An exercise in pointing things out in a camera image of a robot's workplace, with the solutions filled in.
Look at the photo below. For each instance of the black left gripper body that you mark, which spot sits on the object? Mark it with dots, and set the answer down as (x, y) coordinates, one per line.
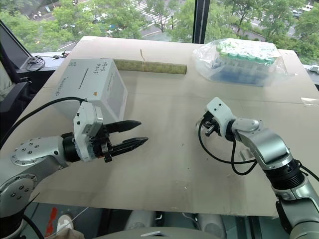
(101, 146)

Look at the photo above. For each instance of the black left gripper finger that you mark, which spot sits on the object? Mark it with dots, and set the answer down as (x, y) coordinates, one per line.
(124, 125)
(130, 144)

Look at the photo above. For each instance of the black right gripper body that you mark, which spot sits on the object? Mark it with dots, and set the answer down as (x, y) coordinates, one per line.
(211, 122)

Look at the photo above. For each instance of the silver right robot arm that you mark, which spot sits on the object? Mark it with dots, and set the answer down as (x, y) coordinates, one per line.
(264, 142)

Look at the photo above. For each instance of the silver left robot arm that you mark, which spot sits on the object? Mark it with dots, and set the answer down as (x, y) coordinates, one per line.
(37, 152)

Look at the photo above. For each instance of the white box with slot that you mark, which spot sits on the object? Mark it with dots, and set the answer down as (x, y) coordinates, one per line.
(82, 77)

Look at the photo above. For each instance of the clear plastic bag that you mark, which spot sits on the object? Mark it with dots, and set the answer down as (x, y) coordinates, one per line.
(204, 62)

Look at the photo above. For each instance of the blue rack green-capped tubes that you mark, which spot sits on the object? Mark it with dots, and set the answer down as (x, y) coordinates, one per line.
(244, 64)

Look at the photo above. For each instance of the olive cardboard tube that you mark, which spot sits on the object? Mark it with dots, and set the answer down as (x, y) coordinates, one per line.
(154, 66)

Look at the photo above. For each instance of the white shoe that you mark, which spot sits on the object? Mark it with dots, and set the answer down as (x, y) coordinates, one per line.
(65, 222)

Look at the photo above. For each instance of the grey flat plate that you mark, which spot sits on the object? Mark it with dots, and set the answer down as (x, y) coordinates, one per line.
(151, 234)

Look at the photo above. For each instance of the grey rounded shape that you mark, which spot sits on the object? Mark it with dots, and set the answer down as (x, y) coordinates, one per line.
(213, 224)

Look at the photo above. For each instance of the small dark clips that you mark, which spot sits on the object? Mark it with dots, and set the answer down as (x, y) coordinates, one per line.
(59, 55)

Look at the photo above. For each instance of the black chair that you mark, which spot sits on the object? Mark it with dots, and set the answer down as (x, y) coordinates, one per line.
(12, 109)

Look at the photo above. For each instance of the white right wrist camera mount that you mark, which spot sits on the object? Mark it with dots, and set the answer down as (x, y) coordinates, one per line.
(220, 108)

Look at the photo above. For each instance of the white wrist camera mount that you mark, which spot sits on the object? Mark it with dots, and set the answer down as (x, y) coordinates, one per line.
(83, 124)
(220, 108)

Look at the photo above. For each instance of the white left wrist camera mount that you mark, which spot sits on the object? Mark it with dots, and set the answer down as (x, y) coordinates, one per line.
(83, 124)

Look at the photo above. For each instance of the black vertical window post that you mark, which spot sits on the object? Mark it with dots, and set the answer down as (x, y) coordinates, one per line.
(201, 20)

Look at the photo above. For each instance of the black slanted window frame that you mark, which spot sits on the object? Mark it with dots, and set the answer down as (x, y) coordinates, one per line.
(13, 41)

